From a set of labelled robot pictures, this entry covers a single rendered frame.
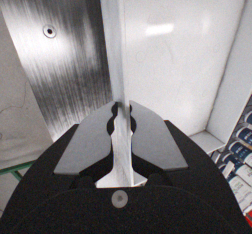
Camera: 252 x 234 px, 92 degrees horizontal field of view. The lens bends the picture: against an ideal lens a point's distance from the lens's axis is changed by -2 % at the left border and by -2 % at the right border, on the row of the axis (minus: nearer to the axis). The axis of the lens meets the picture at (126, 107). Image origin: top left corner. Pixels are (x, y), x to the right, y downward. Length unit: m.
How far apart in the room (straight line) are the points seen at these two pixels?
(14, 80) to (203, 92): 1.20
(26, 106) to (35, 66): 1.03
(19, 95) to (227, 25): 1.26
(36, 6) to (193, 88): 0.28
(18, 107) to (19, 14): 1.09
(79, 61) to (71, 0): 0.09
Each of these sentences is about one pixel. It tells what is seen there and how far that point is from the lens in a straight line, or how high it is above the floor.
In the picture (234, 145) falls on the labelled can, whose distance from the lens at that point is 0.68.
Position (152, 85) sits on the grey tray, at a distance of 0.18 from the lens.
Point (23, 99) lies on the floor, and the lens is 1.28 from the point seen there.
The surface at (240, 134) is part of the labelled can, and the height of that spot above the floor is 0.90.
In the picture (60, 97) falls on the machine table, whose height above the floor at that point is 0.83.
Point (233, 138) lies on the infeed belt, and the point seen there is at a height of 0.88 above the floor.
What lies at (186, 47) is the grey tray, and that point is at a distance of 0.19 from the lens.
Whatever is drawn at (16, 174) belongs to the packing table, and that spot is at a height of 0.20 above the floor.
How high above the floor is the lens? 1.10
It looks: 56 degrees down
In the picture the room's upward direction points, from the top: 146 degrees clockwise
